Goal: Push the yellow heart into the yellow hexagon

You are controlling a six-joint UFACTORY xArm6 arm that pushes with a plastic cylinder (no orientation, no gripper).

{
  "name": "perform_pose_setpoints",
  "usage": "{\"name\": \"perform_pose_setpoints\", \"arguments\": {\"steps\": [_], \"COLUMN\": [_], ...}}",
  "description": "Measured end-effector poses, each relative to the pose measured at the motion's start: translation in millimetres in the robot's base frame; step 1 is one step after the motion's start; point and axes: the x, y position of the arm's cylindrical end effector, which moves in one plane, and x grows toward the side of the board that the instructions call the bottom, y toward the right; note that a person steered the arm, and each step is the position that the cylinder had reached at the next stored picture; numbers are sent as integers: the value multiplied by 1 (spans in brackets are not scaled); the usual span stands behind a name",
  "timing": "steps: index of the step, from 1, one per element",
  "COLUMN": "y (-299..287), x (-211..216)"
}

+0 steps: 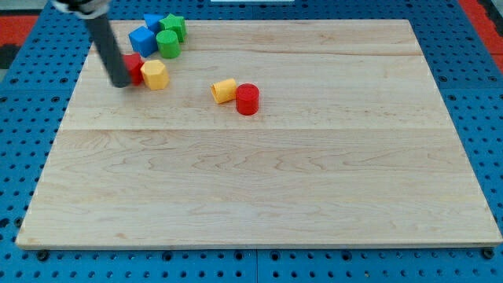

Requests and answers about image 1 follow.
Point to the yellow heart block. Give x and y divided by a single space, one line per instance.
224 91

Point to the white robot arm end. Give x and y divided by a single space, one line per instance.
83 9

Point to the yellow hexagon block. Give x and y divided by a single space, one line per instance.
155 75

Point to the red cylinder block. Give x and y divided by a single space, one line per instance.
247 99

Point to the light wooden board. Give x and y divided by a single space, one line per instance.
352 147

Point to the green cylinder block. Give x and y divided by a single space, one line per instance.
168 44

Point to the red block behind rod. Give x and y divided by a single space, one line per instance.
134 63

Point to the green star block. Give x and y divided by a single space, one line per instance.
176 24

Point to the blue cube block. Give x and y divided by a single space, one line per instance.
143 41

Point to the blue triangle block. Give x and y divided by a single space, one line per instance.
152 21

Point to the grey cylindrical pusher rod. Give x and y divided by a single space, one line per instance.
105 41

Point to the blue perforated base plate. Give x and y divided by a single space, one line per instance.
40 81

